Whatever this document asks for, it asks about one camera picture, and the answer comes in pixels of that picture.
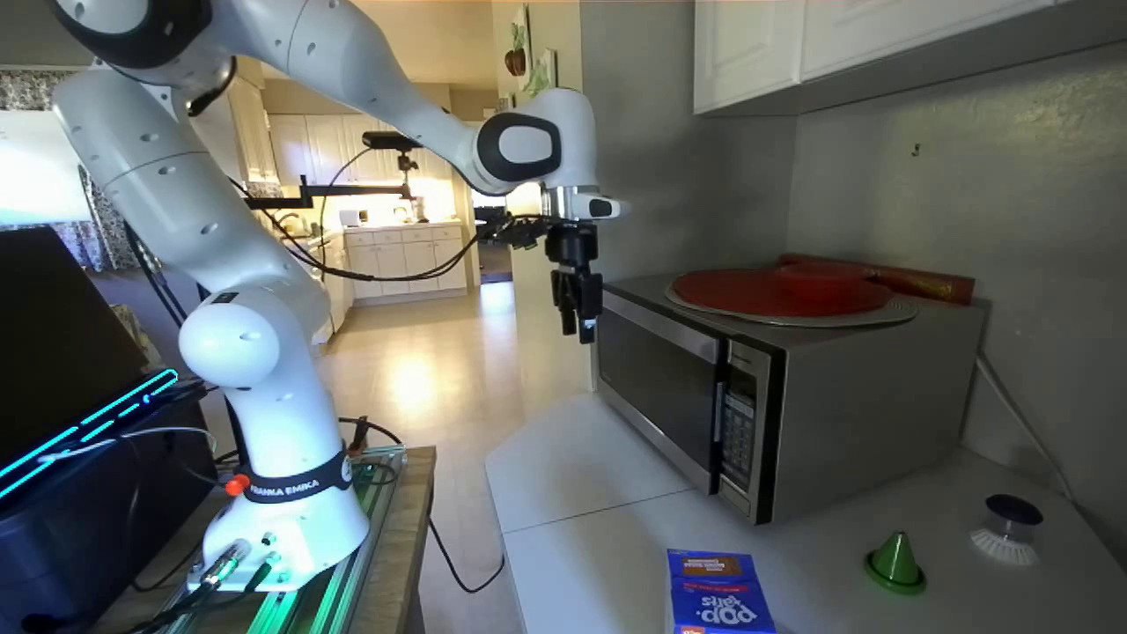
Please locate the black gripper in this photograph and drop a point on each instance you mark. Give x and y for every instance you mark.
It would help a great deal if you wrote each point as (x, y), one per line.
(573, 248)

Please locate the stainless steel microwave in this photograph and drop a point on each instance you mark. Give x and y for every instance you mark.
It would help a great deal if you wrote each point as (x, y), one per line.
(868, 398)

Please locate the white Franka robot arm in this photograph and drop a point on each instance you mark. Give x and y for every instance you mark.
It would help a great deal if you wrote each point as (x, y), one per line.
(270, 445)

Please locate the red round mat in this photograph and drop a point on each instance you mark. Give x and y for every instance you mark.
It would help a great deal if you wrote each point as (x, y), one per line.
(742, 293)

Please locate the background kitchen counter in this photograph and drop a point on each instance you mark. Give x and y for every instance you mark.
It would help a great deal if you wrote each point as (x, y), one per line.
(406, 257)

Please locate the red bowl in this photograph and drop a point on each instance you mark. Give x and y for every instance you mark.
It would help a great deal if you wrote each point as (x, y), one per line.
(823, 275)

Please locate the robot mounting table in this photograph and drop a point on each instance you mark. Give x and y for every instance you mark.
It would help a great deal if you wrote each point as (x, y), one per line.
(392, 552)

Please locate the blue printed box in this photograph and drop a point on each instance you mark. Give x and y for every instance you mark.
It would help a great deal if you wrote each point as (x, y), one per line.
(719, 593)

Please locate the green cone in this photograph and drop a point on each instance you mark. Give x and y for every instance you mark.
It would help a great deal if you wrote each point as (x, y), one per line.
(897, 564)

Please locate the small jar with dark lid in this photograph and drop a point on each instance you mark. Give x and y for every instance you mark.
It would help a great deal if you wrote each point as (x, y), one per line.
(1007, 530)

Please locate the black monitor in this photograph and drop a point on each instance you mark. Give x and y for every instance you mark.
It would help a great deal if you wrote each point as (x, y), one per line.
(58, 341)

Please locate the black box with cyan light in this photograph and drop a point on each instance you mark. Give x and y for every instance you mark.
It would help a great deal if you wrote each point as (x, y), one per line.
(81, 530)

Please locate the patterned curtain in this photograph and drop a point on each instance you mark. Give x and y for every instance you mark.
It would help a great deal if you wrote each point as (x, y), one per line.
(22, 91)

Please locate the wall decoration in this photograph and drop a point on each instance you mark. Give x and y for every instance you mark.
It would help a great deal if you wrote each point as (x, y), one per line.
(525, 59)

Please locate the black camera stand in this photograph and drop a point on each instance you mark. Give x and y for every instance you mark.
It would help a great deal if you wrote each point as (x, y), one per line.
(338, 188)

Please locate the white wall cabinets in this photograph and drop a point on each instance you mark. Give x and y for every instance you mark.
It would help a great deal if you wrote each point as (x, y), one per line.
(750, 46)

